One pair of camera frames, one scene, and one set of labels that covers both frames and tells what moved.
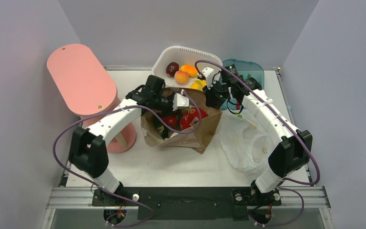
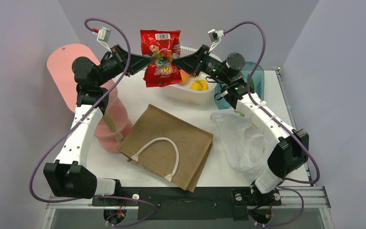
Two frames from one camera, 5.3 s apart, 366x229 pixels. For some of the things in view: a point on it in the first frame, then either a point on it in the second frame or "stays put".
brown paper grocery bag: [195, 139] → [171, 150]
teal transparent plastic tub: [247, 69] stays put
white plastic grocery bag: [247, 146] stays put
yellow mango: [196, 85] stays put
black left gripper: [170, 111] → [121, 58]
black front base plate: [187, 203] stays put
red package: [189, 116] → [164, 46]
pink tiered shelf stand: [83, 84] stays put
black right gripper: [212, 101] → [189, 63]
